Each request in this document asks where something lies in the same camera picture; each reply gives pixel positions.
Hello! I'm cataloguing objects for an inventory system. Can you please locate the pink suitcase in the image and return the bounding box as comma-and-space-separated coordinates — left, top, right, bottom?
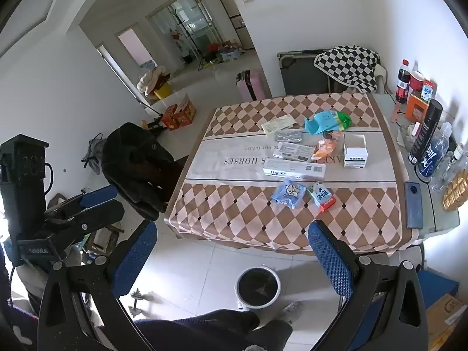
236, 70, 267, 102

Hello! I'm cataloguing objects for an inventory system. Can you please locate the plain blue box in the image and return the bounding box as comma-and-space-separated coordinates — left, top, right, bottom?
417, 269, 459, 302

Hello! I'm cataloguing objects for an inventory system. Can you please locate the dark blue smartphone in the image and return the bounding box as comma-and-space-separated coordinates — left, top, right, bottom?
404, 182, 425, 229

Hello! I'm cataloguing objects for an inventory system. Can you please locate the cola bottle red cap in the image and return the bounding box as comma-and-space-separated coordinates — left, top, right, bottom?
395, 59, 411, 104

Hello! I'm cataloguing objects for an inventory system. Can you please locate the metal dumbbell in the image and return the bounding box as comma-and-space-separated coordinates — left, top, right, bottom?
128, 289, 162, 319

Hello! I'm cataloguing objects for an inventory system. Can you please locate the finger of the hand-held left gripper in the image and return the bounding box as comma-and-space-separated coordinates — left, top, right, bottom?
44, 200, 125, 242
44, 185, 118, 214

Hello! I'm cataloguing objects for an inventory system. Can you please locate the white paper packet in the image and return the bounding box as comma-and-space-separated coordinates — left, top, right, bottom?
261, 115, 297, 135

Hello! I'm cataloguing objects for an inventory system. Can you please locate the black jacket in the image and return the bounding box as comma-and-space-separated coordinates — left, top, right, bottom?
100, 122, 187, 222

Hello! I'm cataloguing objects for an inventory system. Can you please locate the grey folding bed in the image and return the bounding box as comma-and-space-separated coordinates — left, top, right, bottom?
277, 49, 331, 96

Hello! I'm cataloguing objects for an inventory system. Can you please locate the long white toothpaste box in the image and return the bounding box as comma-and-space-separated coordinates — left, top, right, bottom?
262, 158, 327, 181

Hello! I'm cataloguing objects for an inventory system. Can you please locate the golden tray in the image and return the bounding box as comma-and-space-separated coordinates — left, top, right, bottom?
442, 170, 468, 211

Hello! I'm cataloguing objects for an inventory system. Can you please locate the red paper cup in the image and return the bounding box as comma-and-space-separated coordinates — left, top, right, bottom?
407, 70, 426, 97

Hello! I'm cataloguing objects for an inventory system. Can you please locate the beige clothes pile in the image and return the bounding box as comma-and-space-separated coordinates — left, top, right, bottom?
137, 66, 171, 97

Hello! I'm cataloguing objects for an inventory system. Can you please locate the small red green packet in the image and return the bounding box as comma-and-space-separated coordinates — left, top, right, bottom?
307, 184, 337, 213

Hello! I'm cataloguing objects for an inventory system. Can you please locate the coat rack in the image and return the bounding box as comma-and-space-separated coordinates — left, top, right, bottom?
170, 7, 198, 64

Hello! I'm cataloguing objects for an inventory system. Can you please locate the black white checkered blanket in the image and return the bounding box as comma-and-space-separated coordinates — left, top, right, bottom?
314, 46, 381, 94

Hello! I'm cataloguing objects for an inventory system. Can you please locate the orange snack wrapper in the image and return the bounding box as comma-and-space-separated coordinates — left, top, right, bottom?
312, 130, 345, 159

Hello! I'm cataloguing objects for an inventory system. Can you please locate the brown diamond-pattern tablecloth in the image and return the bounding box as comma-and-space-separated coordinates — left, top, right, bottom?
164, 93, 421, 254

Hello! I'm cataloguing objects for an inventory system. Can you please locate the silver blister pack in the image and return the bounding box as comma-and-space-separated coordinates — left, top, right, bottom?
274, 130, 305, 144

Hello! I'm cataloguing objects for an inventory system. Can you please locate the black spray can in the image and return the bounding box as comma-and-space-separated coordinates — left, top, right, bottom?
407, 99, 444, 165

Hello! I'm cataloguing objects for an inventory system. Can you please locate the grey bag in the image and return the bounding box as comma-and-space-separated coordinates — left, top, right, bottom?
81, 133, 107, 175

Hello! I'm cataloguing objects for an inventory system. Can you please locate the grey fluffy slipper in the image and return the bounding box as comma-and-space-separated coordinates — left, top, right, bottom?
280, 301, 305, 324

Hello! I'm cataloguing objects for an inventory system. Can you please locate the blue plastic wrapper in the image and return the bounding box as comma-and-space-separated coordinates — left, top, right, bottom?
304, 111, 342, 136

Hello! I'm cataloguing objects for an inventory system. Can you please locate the clear bottle blue label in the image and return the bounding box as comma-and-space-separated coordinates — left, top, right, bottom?
417, 121, 453, 183

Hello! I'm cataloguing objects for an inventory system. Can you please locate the yellow bin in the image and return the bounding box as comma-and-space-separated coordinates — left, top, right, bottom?
154, 81, 172, 100

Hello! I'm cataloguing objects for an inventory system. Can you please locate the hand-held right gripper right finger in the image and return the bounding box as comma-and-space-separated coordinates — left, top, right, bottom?
308, 220, 429, 351

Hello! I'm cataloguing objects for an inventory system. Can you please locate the clear plastic bottle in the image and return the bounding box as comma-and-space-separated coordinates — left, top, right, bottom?
431, 142, 466, 192

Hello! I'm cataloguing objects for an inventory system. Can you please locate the grey medicine box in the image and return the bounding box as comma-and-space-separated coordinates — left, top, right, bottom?
275, 141, 315, 162

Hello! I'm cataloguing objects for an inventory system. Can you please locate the blue cartoon tissue packet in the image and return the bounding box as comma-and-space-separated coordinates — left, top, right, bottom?
271, 178, 307, 209

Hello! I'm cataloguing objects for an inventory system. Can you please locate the white blue milk carton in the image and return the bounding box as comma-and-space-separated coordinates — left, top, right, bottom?
420, 80, 437, 103

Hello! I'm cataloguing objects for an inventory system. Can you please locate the small open white box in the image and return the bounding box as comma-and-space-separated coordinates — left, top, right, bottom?
343, 133, 368, 169

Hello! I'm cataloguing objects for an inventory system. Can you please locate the brown cardboard box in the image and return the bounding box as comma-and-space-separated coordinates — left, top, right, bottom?
426, 293, 463, 348

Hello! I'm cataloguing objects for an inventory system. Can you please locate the round black trash bin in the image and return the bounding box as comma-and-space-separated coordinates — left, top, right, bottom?
235, 268, 281, 309

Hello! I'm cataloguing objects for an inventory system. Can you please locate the orange cardboard box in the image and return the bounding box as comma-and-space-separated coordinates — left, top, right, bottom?
161, 93, 197, 131

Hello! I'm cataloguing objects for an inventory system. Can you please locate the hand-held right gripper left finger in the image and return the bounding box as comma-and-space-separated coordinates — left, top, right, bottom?
37, 220, 159, 351

